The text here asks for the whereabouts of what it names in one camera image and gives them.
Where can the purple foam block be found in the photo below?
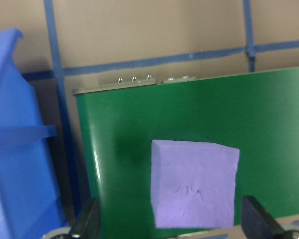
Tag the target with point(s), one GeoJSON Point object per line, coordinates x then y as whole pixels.
{"type": "Point", "coordinates": [194, 184]}

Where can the blue plastic bin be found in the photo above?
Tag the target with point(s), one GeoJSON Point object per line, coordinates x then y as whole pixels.
{"type": "Point", "coordinates": [17, 149]}

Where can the green conveyor belt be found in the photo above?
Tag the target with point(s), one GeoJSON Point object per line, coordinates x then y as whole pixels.
{"type": "Point", "coordinates": [189, 112]}

